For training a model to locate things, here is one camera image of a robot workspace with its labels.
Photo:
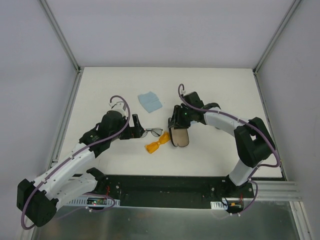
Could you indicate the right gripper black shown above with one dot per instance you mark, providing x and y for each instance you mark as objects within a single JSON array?
[{"x": 178, "y": 124}]

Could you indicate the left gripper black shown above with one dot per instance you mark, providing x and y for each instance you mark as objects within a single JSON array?
[{"x": 133, "y": 128}]

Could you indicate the metal frame clear glasses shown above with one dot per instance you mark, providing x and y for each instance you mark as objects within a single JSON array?
[{"x": 156, "y": 132}]

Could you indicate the orange safety glasses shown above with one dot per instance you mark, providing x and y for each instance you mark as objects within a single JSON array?
[{"x": 163, "y": 139}]

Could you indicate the light blue cloth back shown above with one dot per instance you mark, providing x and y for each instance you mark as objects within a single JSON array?
[{"x": 150, "y": 101}]

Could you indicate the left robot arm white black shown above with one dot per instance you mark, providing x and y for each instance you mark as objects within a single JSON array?
[{"x": 40, "y": 199}]

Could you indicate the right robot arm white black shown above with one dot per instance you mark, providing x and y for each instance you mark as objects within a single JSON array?
[{"x": 253, "y": 141}]

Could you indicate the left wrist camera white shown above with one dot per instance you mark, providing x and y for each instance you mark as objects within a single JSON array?
[{"x": 119, "y": 106}]

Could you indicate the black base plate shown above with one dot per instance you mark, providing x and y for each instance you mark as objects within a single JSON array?
[{"x": 158, "y": 200}]

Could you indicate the left white cable duct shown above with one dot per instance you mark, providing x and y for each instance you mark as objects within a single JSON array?
[{"x": 93, "y": 201}]

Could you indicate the white cable duct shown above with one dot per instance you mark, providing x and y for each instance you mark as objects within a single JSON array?
[
  {"x": 218, "y": 205},
  {"x": 93, "y": 201}
]

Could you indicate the right white cable duct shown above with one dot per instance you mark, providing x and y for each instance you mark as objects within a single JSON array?
[{"x": 218, "y": 205}]

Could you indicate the aluminium front rail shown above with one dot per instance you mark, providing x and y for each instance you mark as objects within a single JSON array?
[{"x": 275, "y": 191}]

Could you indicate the left aluminium frame post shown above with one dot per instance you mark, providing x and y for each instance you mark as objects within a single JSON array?
[{"x": 59, "y": 34}]

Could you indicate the aluminium frame post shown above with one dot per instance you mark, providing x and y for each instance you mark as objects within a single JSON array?
[
  {"x": 59, "y": 34},
  {"x": 277, "y": 34}
]

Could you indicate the right aluminium frame post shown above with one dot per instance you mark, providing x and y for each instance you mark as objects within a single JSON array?
[{"x": 277, "y": 34}]

